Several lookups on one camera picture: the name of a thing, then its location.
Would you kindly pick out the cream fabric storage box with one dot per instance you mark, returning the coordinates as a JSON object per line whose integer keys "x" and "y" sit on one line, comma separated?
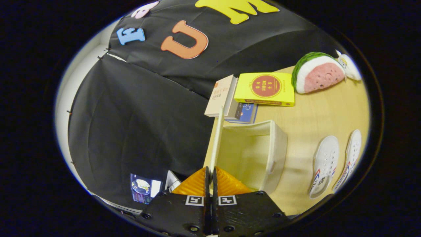
{"x": 250, "y": 151}

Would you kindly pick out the beige book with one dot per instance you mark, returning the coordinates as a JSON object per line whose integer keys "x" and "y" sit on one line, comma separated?
{"x": 218, "y": 97}

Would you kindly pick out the white canvas shoe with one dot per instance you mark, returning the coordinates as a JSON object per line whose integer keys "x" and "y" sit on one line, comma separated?
{"x": 324, "y": 166}
{"x": 351, "y": 154}

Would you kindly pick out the yellow book with red circle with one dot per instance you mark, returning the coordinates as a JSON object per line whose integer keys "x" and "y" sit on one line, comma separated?
{"x": 263, "y": 87}

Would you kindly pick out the watermelon slice plush toy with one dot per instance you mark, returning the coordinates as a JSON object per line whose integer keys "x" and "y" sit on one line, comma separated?
{"x": 319, "y": 75}

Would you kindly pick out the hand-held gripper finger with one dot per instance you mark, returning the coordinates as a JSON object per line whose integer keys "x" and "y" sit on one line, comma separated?
{"x": 207, "y": 214}
{"x": 215, "y": 214}

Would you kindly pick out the grey book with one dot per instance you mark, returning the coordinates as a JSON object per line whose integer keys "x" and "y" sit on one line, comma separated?
{"x": 235, "y": 110}

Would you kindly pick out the small white plush toy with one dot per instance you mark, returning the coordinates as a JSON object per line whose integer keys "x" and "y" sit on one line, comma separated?
{"x": 352, "y": 69}

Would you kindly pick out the black backdrop cloth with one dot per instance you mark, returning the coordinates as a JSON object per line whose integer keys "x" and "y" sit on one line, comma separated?
{"x": 138, "y": 131}

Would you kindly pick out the blue book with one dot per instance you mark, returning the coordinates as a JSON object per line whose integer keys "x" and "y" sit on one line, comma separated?
{"x": 248, "y": 113}

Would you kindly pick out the computer screen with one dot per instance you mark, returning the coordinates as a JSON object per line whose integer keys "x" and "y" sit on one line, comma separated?
{"x": 144, "y": 189}

